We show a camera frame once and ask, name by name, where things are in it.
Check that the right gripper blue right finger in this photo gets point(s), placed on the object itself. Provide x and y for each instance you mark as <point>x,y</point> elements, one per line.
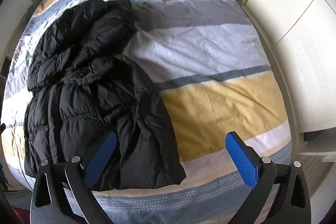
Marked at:
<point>291,203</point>

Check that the striped duvet cover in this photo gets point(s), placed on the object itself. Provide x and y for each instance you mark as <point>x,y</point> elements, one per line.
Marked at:
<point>206,58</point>

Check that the black puffer jacket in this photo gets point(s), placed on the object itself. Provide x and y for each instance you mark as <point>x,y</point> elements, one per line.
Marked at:
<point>84,88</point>

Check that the white wardrobe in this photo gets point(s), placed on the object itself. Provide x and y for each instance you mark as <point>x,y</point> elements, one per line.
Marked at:
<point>302,35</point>

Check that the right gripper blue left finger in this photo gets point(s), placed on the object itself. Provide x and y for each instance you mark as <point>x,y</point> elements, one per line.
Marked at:
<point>49,203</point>

